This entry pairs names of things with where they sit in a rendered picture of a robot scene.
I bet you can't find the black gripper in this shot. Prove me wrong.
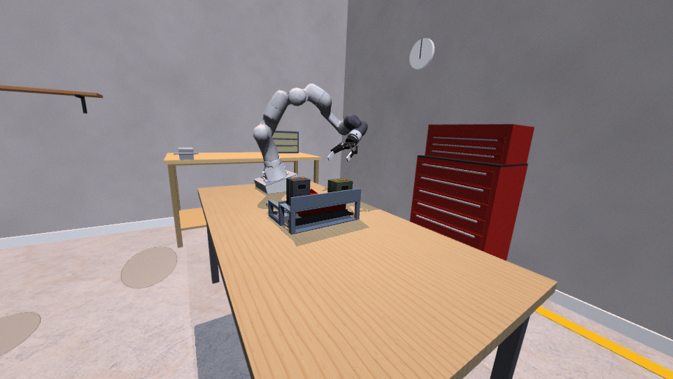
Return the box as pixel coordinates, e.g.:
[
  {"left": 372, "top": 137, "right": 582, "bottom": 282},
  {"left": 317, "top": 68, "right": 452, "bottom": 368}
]
[{"left": 327, "top": 136, "right": 358, "bottom": 162}]

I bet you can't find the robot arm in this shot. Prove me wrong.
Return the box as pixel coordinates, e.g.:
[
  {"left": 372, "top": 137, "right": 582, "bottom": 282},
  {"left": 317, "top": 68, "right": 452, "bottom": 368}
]
[{"left": 253, "top": 84, "right": 368, "bottom": 182}]

